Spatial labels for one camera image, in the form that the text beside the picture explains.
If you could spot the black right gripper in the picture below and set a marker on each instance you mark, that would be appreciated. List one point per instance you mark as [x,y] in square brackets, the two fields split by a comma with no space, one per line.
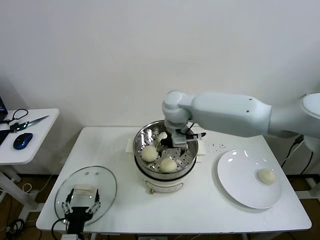
[167,143]

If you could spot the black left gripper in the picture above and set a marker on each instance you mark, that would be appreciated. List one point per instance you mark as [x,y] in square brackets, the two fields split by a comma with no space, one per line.
[76,220]

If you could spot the white steamed baozi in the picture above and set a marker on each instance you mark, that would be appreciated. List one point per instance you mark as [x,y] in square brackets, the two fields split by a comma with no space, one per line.
[168,165]
[149,153]
[267,176]
[162,136]

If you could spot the glass pot lid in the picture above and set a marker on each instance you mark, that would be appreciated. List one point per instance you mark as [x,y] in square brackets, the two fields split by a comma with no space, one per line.
[105,180]

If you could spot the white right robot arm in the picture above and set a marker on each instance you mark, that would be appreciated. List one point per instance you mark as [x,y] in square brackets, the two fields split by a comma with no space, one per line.
[225,112]

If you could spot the stainless steel steamer basket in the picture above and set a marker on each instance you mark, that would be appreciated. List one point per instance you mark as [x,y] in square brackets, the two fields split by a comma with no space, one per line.
[142,140]

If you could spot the white electric pot base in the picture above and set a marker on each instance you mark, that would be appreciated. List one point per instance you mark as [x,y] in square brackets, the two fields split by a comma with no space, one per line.
[162,186]

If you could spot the white round plate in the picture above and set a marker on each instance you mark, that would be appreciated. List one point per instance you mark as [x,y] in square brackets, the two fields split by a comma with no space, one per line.
[237,175]

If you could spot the white side table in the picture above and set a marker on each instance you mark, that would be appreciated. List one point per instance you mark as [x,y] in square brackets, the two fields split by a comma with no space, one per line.
[37,140]

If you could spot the blue computer mouse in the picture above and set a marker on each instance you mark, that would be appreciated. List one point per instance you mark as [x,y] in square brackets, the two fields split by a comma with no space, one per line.
[22,141]

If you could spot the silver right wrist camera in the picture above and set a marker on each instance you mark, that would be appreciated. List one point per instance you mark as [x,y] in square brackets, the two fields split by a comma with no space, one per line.
[180,138]

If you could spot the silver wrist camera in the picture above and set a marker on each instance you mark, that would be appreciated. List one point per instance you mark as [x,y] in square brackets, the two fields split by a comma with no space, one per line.
[70,237]
[180,138]

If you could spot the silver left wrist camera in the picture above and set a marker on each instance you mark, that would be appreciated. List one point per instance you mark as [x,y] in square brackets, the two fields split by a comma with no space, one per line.
[70,237]

